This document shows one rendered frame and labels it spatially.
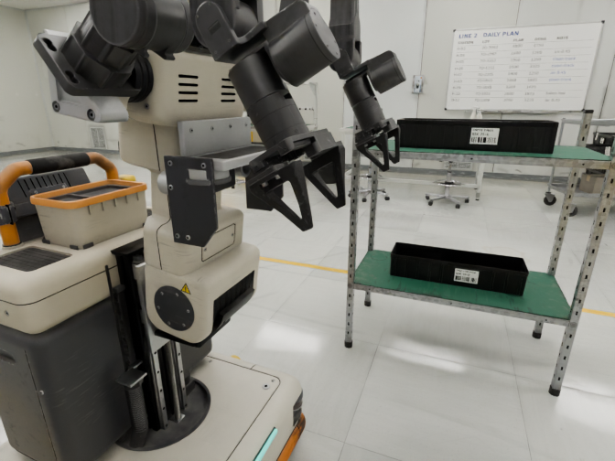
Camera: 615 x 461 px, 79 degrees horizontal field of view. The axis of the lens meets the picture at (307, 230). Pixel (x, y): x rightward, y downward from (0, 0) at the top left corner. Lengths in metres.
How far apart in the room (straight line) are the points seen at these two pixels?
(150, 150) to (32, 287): 0.35
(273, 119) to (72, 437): 0.87
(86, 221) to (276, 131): 0.64
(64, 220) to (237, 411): 0.69
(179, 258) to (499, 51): 5.96
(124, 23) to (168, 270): 0.46
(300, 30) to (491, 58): 6.00
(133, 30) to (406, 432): 1.45
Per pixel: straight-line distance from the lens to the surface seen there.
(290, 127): 0.45
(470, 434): 1.64
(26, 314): 0.92
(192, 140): 0.71
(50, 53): 0.63
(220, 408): 1.25
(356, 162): 1.57
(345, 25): 0.87
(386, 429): 1.58
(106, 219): 1.02
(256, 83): 0.46
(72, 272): 0.94
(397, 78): 0.85
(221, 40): 0.47
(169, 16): 0.57
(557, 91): 6.48
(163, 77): 0.70
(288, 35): 0.45
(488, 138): 1.63
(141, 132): 0.80
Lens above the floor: 1.13
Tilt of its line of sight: 19 degrees down
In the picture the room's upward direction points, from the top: straight up
